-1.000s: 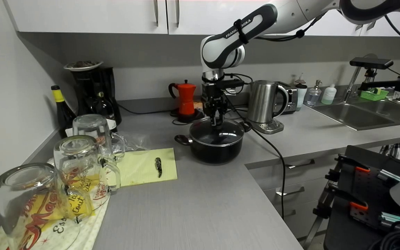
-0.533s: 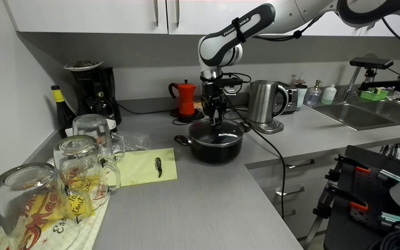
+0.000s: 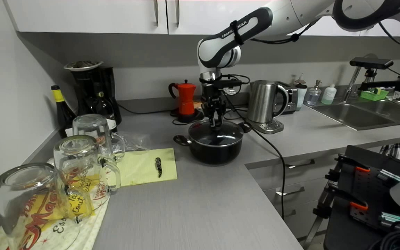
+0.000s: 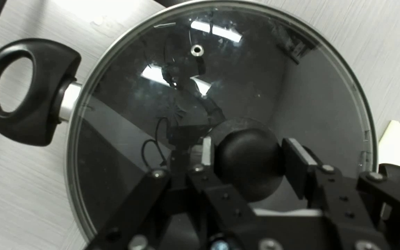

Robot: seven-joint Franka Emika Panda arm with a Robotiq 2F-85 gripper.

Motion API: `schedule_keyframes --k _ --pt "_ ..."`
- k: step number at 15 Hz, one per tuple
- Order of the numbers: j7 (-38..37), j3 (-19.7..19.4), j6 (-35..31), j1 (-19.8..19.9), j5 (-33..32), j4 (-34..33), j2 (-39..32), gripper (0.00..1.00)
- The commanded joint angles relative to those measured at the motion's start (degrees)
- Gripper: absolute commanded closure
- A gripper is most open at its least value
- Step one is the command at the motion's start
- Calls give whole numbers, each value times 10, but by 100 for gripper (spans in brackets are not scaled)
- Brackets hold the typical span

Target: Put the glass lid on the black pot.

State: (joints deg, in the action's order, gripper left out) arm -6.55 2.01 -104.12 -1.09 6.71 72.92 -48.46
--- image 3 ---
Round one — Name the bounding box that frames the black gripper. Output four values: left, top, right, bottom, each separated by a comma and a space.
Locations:
200, 74, 232, 130

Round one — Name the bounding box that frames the glass lid with black knob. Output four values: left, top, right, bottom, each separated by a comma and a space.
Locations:
187, 119, 245, 149

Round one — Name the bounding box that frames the red moka pot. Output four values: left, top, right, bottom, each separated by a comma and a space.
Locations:
168, 80, 198, 119

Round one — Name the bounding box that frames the black cooking pot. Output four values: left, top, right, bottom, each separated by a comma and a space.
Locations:
172, 122, 245, 166

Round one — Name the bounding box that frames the black round trivet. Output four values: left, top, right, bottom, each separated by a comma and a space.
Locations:
169, 109, 205, 126

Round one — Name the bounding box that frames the stainless steel electric kettle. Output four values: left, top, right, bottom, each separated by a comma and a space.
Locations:
245, 80, 288, 135

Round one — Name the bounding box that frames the clear plastic wrap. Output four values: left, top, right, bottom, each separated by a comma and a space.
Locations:
118, 133, 157, 153

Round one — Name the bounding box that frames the clear soap bottle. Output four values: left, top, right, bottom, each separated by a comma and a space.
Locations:
304, 80, 323, 109

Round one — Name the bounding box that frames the grey lower drawer cabinet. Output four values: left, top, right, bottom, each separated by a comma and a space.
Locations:
247, 151, 350, 242

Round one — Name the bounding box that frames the white soap bottle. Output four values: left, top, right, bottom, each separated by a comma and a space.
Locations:
320, 84, 338, 106

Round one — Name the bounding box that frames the black coffee maker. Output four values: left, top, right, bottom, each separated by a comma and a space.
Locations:
62, 60, 122, 127

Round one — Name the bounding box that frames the small clear glass mug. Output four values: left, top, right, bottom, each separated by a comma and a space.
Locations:
70, 115, 126, 159

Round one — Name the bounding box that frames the stainless steel sink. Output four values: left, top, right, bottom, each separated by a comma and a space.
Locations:
313, 99, 400, 133

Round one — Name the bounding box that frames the dark wine bottle yellow cap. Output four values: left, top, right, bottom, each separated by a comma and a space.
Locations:
50, 84, 76, 140

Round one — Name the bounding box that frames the green sponge holder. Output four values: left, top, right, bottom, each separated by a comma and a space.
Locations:
358, 88, 390, 103

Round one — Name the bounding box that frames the black stand with orange clamps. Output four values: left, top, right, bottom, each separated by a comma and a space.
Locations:
301, 145, 400, 250

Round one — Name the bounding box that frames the wide white cabinet door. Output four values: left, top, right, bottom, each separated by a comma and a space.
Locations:
2, 0, 169, 35

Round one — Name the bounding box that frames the upturned drinking glasses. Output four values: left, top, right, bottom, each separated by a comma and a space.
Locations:
0, 152, 113, 250

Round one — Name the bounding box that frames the large clear glass mug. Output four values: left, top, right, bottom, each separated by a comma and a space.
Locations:
0, 163, 73, 250

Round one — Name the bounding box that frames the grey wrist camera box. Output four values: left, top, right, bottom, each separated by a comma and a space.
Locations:
218, 76, 244, 91

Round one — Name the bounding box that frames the black power cable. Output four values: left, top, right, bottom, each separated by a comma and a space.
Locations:
222, 90, 287, 220

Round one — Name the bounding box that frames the clear glass mug with handle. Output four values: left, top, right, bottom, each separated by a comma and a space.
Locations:
52, 135, 122, 220

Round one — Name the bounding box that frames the black camera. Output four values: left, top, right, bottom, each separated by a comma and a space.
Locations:
348, 56, 394, 72

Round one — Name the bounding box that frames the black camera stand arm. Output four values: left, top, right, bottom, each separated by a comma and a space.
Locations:
344, 67, 400, 102

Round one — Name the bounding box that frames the coiled black cable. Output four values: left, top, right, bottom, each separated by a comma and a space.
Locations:
370, 222, 400, 250

